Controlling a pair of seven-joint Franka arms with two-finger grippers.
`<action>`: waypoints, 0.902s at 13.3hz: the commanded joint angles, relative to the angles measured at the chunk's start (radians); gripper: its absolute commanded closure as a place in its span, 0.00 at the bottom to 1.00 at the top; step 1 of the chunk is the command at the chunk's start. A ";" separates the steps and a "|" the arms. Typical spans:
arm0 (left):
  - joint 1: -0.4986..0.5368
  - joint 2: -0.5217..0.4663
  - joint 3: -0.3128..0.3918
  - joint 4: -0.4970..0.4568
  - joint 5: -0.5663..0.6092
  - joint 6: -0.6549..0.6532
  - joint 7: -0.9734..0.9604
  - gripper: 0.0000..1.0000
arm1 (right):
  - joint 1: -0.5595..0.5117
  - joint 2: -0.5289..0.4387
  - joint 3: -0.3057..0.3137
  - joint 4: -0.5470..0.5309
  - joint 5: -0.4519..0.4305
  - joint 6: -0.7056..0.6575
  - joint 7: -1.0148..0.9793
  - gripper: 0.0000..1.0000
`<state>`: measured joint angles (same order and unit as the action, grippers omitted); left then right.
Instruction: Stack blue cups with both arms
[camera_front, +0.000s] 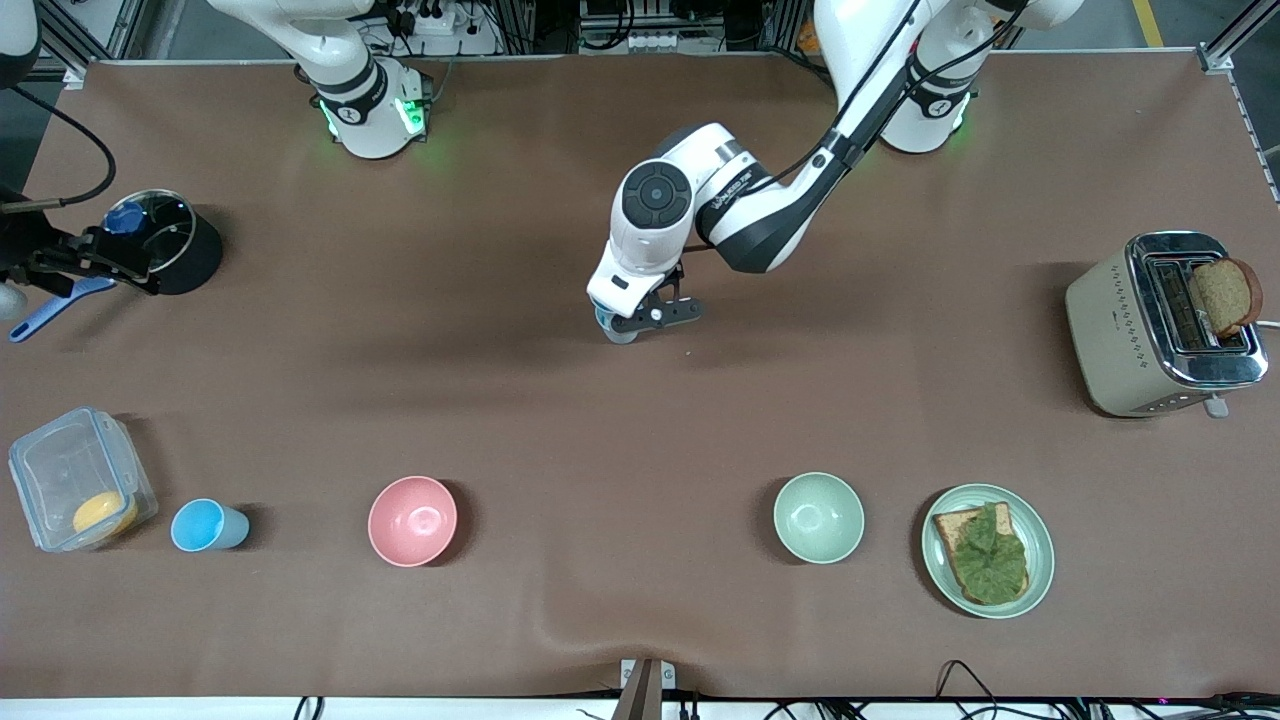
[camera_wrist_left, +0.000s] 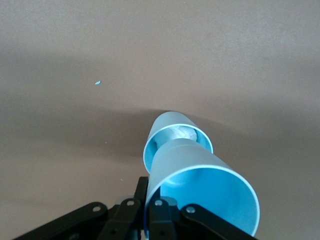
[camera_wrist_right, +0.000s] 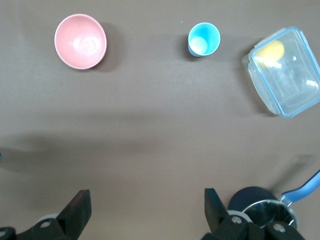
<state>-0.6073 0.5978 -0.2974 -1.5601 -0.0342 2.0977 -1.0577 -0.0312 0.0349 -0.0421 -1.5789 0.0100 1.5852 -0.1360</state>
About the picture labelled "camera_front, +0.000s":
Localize looped black cable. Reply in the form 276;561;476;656
935;660;1001;720

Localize green lettuce leaf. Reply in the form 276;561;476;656
950;505;1029;604

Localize pink plastic bowl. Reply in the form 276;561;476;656
368;476;458;568

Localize toast slice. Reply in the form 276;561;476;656
933;503;1031;607

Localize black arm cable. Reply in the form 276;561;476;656
745;0;1031;196
0;85;118;211

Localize blue plastic cup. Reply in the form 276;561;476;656
170;498;251;553

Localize green plastic bowl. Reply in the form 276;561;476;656
773;472;865;565

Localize white power strip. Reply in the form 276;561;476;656
398;3;458;37

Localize yellow round food piece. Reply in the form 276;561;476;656
72;490;139;541

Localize clear lidded food container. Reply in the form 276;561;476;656
8;407;159;553

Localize metal clamp bracket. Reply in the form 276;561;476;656
620;658;677;720

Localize brown bread slice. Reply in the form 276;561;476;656
1188;258;1264;339

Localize aluminium frame profile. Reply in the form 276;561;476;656
38;0;151;73
1200;0;1280;73

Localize black pot with blue handle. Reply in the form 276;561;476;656
8;190;224;344

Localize beige chrome toaster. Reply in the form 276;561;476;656
1065;232;1271;419

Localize brown table cover mat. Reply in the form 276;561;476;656
0;55;1280;699

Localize green round plate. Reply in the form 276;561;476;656
921;484;1055;619

